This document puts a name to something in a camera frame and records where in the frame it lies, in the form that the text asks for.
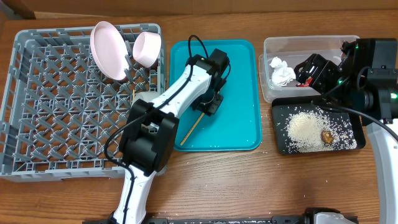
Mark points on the white rice pile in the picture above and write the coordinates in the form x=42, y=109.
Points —
x=306, y=132

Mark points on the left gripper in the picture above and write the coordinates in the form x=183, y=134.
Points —
x=211, y=107

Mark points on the clear plastic bin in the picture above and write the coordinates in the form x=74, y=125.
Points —
x=295, y=50

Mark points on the grey bowl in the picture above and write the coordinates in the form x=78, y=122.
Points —
x=146, y=96

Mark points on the white tissue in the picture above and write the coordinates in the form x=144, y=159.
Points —
x=282, y=74

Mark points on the black tray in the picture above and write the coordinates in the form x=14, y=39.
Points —
x=280, y=124

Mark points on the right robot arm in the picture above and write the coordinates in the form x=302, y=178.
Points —
x=365, y=84

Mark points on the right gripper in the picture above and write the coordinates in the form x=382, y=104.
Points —
x=311, y=68

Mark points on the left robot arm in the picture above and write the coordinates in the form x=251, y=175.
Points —
x=148, y=137

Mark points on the white shallow bowl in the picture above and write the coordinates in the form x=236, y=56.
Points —
x=146, y=48

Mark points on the grey plastic dish rack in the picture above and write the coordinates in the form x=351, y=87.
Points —
x=58, y=109

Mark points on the teal plastic tray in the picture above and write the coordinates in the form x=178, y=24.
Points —
x=236, y=126

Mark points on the red snack wrapper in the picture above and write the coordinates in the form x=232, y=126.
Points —
x=306, y=84

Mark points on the brown food lump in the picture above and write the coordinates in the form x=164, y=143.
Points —
x=327, y=137

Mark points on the large white plate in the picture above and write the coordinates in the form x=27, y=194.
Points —
x=108, y=50

